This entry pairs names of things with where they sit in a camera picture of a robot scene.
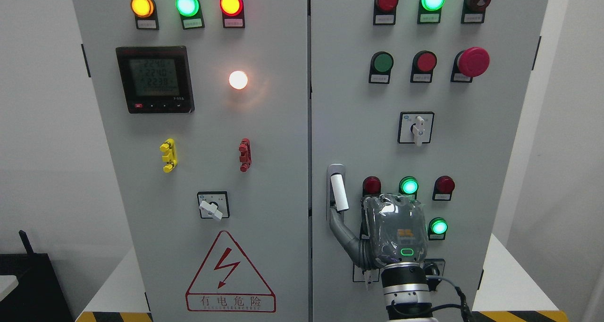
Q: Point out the dark red lamp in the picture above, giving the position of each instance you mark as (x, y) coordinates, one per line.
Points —
(371, 186)
(443, 189)
(385, 12)

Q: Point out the red push button upper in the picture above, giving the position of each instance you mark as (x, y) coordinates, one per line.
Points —
(422, 68)

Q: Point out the grey electrical cabinet door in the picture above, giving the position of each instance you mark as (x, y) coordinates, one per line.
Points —
(268, 204)
(356, 124)

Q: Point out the yellow indicator lamp top left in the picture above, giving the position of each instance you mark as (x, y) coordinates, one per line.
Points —
(145, 14)

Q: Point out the green lit lamp top right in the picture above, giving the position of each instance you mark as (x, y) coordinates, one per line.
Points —
(429, 11)

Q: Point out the grey electrical cabinet left door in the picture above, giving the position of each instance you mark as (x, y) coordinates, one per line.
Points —
(268, 204)

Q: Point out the grey electrical cabinet right door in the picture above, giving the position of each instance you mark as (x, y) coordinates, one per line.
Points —
(356, 124)

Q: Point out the green lit lamp middle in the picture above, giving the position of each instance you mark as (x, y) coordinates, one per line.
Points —
(408, 186)

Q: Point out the green indicator lamp top left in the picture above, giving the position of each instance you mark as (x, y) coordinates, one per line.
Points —
(190, 13)

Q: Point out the red lit indicator lamp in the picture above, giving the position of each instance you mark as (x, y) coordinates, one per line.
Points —
(232, 13)

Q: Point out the yellow terminal connector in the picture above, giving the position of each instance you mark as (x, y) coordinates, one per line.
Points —
(169, 156)

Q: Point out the white rotary switch bottom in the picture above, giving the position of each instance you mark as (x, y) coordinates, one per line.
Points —
(368, 279)

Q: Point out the red emergency stop button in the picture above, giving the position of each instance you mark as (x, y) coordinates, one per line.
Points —
(469, 63)

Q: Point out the red electrical warning sticker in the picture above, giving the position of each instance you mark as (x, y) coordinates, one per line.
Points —
(228, 282)

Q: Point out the dark red buzzer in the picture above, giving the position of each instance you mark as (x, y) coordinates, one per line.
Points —
(473, 11)

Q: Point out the green lit lamp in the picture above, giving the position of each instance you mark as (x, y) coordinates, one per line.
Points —
(429, 11)
(408, 186)

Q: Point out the dark red lamp middle right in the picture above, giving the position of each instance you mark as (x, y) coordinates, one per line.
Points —
(443, 189)

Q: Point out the white rotary switch upper right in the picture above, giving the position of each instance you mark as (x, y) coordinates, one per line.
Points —
(415, 127)

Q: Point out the red terminal connector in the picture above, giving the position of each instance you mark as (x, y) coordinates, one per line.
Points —
(245, 155)

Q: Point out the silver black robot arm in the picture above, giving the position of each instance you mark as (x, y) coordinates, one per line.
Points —
(406, 293)

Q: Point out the green lit button lower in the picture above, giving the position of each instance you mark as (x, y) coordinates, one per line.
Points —
(437, 229)

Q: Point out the green push button upper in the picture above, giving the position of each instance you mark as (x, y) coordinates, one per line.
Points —
(380, 67)

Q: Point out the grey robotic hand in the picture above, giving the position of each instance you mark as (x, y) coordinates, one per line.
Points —
(396, 228)

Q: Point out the white rotary switch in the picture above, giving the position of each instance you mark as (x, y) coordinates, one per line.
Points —
(415, 127)
(368, 279)

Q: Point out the silver swing door handle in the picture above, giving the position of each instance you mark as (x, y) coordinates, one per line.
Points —
(336, 194)

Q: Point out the dark red lamp top right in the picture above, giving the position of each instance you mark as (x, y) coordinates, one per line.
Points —
(385, 12)

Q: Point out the black rotary knob switch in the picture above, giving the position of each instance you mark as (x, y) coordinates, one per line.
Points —
(433, 267)

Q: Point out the white lit indicator lamp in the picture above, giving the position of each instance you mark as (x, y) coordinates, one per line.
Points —
(238, 79)

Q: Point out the dark red lamp middle left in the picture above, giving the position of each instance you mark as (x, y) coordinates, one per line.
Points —
(371, 186)

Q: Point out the black box with antenna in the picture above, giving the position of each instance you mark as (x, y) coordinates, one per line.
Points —
(38, 296)

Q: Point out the black digital power meter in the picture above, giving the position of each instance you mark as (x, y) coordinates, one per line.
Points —
(156, 79)

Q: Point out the white rotary switch left door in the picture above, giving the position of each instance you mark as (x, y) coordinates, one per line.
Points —
(213, 205)

